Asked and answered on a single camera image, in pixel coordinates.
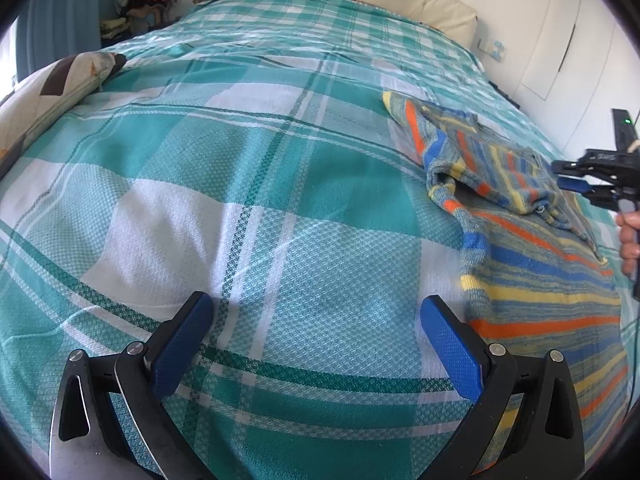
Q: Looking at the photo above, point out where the multicolour striped knit sweater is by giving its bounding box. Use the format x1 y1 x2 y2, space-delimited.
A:
382 91 628 464

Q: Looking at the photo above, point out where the person's right hand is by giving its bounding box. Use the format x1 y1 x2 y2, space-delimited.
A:
616 211 640 278

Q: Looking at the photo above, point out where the dark bedside table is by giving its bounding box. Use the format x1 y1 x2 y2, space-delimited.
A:
488 80 521 110

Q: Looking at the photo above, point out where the white wardrobe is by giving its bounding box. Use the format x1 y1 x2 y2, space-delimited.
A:
479 0 640 162

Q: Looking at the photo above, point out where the teal plaid bedspread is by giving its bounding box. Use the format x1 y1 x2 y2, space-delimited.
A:
0 0 632 480

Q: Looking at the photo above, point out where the geometric patterned pillow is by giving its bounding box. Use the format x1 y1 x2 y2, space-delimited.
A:
0 51 127 174

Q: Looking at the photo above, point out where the blue curtain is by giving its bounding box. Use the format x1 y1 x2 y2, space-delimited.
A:
15 0 116 80

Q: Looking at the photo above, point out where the wall socket plate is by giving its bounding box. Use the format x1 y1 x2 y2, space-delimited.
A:
476 36 506 63

